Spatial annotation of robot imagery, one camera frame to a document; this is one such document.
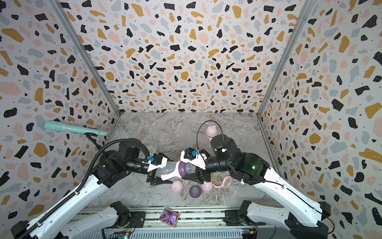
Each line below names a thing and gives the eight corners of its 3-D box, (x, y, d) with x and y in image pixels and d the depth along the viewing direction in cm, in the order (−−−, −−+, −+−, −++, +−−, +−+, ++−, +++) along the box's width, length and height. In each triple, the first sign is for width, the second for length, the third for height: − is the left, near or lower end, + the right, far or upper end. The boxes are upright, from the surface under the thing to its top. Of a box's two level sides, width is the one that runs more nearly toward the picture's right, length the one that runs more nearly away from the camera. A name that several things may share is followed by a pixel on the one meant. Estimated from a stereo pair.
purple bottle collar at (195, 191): (188, 197, 83) (188, 196, 80) (189, 187, 86) (189, 185, 84) (201, 197, 83) (201, 196, 80) (201, 187, 86) (201, 185, 84)
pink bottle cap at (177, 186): (172, 193, 84) (170, 190, 80) (173, 183, 88) (172, 180, 84) (182, 193, 84) (182, 190, 80) (183, 183, 88) (182, 180, 84)
